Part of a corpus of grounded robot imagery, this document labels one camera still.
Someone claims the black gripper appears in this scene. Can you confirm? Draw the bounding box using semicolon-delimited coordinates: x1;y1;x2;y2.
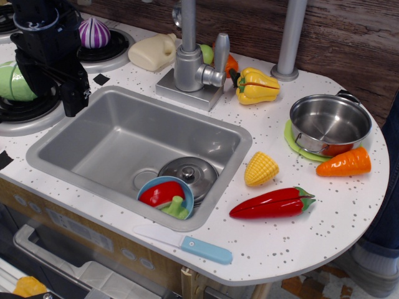
11;18;91;117

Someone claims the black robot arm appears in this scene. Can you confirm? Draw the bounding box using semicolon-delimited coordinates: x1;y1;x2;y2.
11;1;90;117

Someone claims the red toy pepper half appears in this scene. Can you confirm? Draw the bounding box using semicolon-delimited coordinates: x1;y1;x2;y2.
138;181;189;219

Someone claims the orange toy pepper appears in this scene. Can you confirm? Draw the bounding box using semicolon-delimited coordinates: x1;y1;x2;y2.
224;54;239;79

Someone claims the yellow toy bell pepper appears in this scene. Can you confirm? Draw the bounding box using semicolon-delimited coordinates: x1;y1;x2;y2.
228;67;280;105

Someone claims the red toy chili pepper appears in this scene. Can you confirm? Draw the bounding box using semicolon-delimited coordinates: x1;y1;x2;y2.
229;187;316;219

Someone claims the stainless steel pan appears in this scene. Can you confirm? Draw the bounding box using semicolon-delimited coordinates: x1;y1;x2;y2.
289;90;372;157

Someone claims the black tape square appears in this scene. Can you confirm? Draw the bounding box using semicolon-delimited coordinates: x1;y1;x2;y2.
94;74;110;86

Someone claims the front stove burner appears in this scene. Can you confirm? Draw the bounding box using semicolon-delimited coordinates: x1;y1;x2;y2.
1;86;65;137

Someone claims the stove burner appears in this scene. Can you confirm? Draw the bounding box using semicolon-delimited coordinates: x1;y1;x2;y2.
78;29;135;74
0;4;20;44
1;86;65;137

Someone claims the green toy cabbage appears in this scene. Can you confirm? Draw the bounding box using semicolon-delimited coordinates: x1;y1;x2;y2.
1;61;37;102

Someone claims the purple striped toy onion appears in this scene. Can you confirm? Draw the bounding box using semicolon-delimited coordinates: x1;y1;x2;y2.
79;17;111;49

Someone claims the rear stove burner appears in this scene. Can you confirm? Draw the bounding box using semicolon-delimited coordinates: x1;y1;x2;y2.
78;29;135;74

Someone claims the cream toy jug bottle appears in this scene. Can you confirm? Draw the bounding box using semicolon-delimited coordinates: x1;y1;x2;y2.
128;33;177;72

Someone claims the far left stove burner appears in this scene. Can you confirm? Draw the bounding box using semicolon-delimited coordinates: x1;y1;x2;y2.
0;4;20;44

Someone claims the black tape piece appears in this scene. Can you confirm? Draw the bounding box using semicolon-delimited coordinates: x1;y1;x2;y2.
0;150;14;170

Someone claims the silver toy faucet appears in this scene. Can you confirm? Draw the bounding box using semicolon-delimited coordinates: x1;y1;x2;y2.
156;0;230;112

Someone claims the grey toy sink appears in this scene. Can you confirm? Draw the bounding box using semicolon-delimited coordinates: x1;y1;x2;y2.
26;86;252;231

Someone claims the light green toy fruit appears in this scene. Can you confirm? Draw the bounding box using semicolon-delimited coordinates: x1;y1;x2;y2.
200;44;214;65

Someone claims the steel pot lid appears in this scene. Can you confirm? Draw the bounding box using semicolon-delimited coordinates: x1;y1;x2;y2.
158;156;219;207

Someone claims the blue bowl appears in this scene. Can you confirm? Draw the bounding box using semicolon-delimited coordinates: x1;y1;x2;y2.
135;176;194;221

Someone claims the yellow toy on floor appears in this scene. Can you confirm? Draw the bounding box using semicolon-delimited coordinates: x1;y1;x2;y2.
12;276;47;298

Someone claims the yellow toy corn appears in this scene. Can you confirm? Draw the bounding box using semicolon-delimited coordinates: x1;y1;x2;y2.
244;151;279;187

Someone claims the light green plate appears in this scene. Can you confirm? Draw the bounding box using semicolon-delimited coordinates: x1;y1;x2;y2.
284;119;362;163

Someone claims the grey vertical pole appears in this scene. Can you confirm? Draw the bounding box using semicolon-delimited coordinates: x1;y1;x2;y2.
271;0;307;82

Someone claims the orange toy carrot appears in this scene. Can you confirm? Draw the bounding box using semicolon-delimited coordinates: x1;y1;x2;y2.
316;147;372;177

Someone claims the person leg in jeans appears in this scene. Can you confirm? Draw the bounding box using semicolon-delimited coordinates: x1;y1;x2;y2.
338;90;399;298

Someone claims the white knife blue handle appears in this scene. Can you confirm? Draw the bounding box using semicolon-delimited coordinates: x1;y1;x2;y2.
133;225;233;265

